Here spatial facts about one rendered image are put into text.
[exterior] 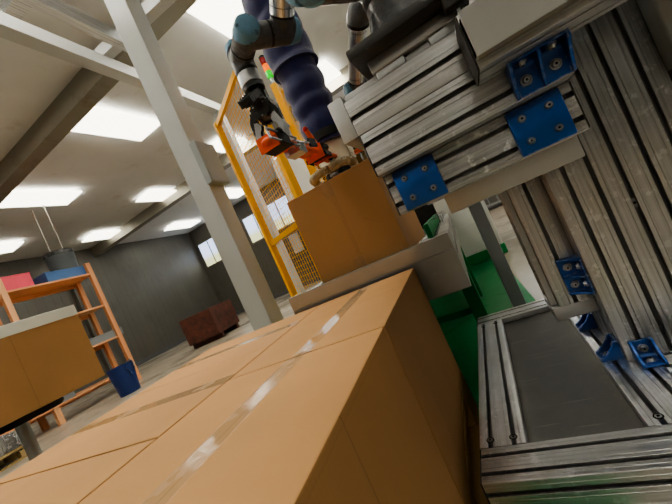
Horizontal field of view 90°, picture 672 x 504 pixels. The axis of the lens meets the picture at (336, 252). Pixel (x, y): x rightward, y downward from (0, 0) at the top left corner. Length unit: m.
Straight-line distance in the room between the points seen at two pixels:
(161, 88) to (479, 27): 2.41
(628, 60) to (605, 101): 0.08
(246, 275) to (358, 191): 1.24
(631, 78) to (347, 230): 0.93
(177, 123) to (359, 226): 1.67
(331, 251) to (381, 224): 0.24
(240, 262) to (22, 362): 1.16
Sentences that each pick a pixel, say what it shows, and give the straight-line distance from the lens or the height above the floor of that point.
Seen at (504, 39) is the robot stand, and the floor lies 0.88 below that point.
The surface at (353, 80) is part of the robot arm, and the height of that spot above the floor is 1.42.
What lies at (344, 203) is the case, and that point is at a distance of 1.38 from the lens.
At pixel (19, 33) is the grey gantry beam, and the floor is 3.10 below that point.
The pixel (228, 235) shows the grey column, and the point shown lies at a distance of 2.40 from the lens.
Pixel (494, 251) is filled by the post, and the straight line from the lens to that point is 1.85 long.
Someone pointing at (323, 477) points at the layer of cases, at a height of 0.53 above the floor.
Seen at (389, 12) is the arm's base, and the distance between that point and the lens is 0.77.
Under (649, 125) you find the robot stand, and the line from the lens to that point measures 0.93.
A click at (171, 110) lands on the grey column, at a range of 2.71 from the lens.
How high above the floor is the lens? 0.71
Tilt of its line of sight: level
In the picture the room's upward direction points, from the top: 24 degrees counter-clockwise
